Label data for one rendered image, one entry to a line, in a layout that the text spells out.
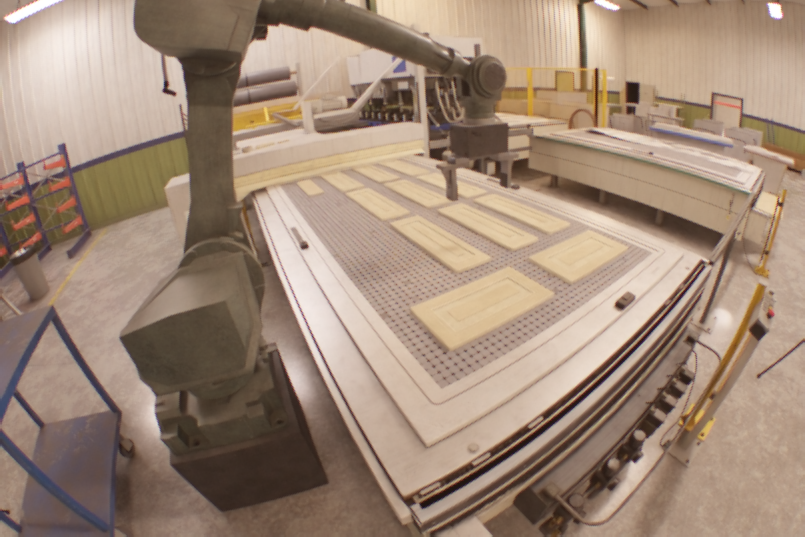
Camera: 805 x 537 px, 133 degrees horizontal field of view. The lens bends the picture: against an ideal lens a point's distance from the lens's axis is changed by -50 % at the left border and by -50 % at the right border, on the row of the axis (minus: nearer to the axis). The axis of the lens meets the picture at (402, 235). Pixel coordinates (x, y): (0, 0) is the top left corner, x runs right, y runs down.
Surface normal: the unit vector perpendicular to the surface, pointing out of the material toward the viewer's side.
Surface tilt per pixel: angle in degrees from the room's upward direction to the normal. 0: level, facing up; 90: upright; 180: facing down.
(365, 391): 0
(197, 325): 90
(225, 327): 90
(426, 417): 0
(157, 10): 90
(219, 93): 90
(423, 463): 0
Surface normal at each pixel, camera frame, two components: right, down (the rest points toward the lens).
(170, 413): 0.25, -0.40
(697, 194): -0.88, 0.26
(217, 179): 0.44, 0.18
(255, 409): -0.08, -0.90
